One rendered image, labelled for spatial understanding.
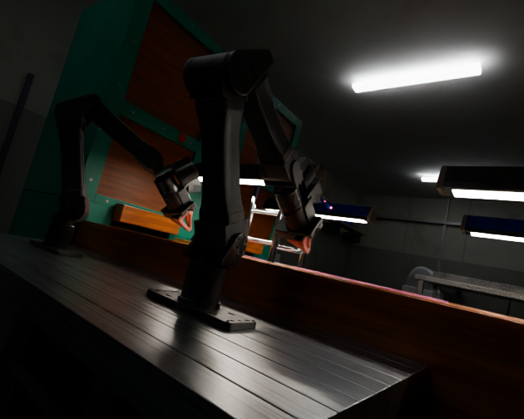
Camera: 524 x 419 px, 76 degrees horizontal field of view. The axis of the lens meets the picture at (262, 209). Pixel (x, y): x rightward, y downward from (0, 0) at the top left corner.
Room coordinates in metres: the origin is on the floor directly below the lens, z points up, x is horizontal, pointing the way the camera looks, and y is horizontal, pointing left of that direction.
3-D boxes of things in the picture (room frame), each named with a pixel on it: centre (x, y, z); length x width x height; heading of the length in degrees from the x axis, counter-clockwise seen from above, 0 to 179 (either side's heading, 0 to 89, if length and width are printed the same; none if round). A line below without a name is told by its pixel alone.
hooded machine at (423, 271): (6.47, -3.36, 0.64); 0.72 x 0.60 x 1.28; 50
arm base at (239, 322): (0.56, 0.07, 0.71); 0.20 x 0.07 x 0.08; 50
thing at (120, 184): (1.95, 0.48, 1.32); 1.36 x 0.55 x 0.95; 142
